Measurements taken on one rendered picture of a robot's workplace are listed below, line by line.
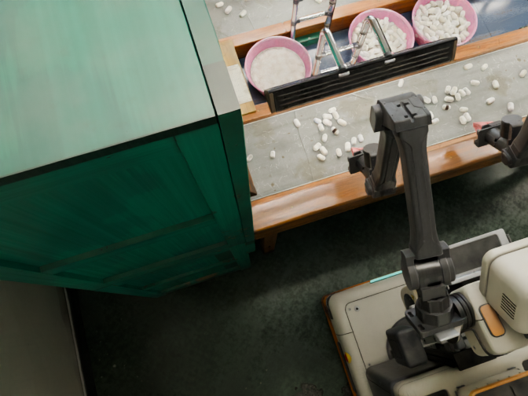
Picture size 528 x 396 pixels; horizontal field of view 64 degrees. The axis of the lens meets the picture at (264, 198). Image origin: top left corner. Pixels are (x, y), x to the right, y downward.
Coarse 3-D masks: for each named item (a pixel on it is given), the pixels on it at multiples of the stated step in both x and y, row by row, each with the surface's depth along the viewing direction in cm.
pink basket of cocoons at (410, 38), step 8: (376, 8) 173; (360, 16) 173; (376, 16) 176; (384, 16) 175; (392, 16) 174; (400, 16) 172; (352, 24) 171; (400, 24) 174; (408, 24) 171; (352, 32) 174; (408, 32) 172; (408, 40) 173; (408, 48) 171; (360, 56) 167
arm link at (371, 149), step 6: (372, 144) 129; (378, 144) 128; (366, 150) 127; (372, 150) 126; (366, 156) 127; (372, 156) 125; (366, 162) 129; (372, 162) 126; (372, 168) 127; (366, 180) 129; (366, 186) 126; (366, 192) 129
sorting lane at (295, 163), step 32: (480, 64) 170; (512, 64) 170; (352, 96) 166; (384, 96) 166; (448, 96) 166; (480, 96) 166; (512, 96) 166; (256, 128) 162; (288, 128) 162; (352, 128) 162; (448, 128) 162; (256, 160) 158; (288, 160) 159; (320, 160) 159
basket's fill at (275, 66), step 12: (276, 48) 173; (264, 60) 170; (276, 60) 170; (288, 60) 170; (300, 60) 171; (252, 72) 169; (264, 72) 169; (276, 72) 169; (288, 72) 169; (300, 72) 170; (264, 84) 168; (276, 84) 168
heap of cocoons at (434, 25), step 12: (420, 12) 176; (432, 12) 176; (444, 12) 178; (456, 12) 177; (420, 24) 175; (432, 24) 176; (444, 24) 176; (456, 24) 175; (468, 24) 174; (432, 36) 175; (444, 36) 174; (456, 36) 173
